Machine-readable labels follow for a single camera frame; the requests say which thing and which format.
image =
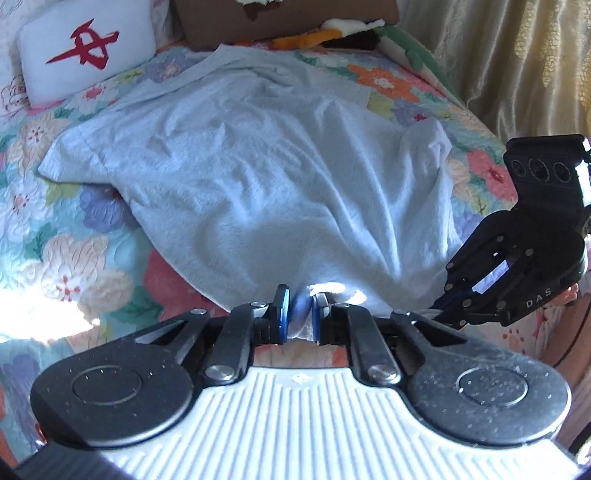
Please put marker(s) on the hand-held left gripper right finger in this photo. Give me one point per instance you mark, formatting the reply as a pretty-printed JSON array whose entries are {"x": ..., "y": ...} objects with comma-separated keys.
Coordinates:
[{"x": 318, "y": 319}]

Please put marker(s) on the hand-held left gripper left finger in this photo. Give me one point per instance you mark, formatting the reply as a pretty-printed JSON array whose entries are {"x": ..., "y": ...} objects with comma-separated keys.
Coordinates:
[{"x": 282, "y": 316}]

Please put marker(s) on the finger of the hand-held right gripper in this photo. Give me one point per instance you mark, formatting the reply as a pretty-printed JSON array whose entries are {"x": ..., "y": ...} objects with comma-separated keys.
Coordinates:
[
  {"x": 480, "y": 302},
  {"x": 485, "y": 242}
]

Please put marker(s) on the light blue t-shirt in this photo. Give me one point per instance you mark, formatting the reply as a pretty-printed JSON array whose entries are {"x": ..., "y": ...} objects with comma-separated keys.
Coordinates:
[{"x": 258, "y": 184}]

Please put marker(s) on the person's right forearm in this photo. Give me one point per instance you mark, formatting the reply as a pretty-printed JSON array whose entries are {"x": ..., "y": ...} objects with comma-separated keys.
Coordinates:
[{"x": 575, "y": 341}]

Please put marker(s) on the beige curtain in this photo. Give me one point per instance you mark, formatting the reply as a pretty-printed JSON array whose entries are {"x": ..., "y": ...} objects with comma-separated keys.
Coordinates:
[{"x": 517, "y": 64}]

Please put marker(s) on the green white striped cloth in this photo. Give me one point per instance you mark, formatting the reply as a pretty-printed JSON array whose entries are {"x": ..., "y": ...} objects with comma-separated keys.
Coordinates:
[{"x": 413, "y": 53}]

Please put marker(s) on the floral quilt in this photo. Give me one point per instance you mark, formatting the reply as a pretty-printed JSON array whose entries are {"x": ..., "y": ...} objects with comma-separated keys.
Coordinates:
[{"x": 87, "y": 258}]

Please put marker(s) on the orange white black plush toy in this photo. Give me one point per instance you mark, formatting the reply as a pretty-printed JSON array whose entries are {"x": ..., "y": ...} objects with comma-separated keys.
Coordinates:
[{"x": 332, "y": 37}]

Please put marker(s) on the white pillow with red symbol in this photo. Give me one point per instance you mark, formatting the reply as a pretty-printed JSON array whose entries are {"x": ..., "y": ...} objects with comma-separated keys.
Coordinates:
[{"x": 87, "y": 55}]

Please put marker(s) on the white pink floral pillow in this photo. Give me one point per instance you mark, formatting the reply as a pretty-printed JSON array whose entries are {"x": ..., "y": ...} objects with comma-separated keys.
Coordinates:
[{"x": 10, "y": 55}]

